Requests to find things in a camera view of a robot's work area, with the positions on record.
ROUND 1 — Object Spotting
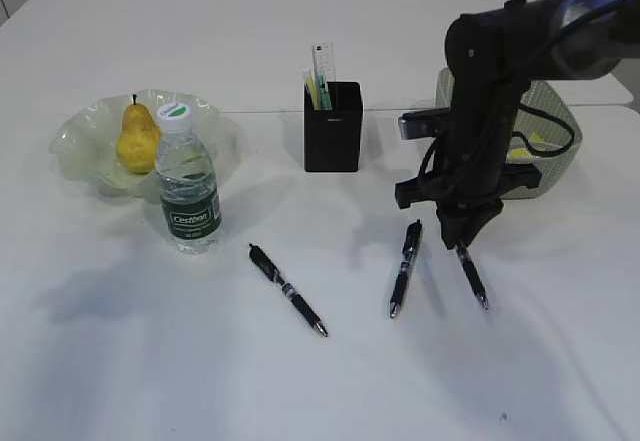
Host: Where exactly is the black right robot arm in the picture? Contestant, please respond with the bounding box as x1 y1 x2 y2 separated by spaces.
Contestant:
395 0 639 249

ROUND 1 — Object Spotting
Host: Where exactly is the yellow pen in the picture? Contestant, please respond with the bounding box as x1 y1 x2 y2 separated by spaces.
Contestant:
303 69 321 110

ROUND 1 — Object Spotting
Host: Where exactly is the mint green pen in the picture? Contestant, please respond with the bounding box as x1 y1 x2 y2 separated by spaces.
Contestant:
316 74 332 110

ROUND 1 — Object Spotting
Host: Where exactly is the black square pen holder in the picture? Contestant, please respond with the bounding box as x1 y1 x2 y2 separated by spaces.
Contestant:
303 81 363 173

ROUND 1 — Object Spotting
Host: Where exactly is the frosted green wavy plate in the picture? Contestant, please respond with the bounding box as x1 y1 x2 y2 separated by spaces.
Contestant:
49 89 233 203

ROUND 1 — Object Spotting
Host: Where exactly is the clear plastic ruler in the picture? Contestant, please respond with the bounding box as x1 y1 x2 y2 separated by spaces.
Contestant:
311 42 336 82

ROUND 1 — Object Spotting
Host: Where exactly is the yellow sticky note packet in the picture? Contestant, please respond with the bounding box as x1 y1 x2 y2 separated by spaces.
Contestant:
507 131 550 161

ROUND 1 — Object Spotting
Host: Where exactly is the clear water bottle green label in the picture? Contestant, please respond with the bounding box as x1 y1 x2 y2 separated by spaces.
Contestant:
155 101 222 255

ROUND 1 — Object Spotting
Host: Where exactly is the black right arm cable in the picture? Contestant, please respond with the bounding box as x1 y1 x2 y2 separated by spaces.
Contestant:
417 0 640 202

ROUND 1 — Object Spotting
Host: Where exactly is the black pen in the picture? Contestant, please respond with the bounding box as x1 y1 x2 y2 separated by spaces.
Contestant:
455 244 489 310
389 220 423 319
248 244 329 338

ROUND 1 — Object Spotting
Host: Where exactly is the yellow pear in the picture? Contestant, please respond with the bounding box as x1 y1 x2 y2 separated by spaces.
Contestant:
116 94 161 174

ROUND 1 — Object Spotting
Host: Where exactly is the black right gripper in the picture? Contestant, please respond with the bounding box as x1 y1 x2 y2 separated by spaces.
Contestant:
395 0 561 250

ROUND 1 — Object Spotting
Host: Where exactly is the green woven plastic basket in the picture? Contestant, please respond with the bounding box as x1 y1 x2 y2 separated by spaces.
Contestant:
434 68 584 201

